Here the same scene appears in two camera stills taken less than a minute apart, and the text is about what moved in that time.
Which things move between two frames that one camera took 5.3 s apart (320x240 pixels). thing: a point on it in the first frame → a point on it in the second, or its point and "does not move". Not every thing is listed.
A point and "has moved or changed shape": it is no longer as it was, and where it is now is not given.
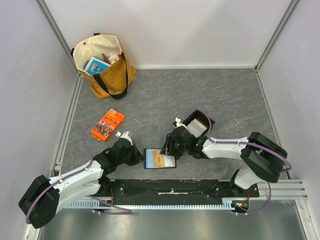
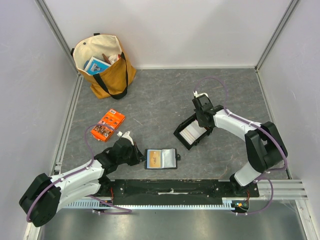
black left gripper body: (129, 159) does not move
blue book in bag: (95, 66) does not move
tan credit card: (158, 160) has moved or changed shape
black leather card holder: (152, 159) does not move
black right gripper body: (170, 144) → (203, 120)
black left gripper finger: (139, 155) does not move
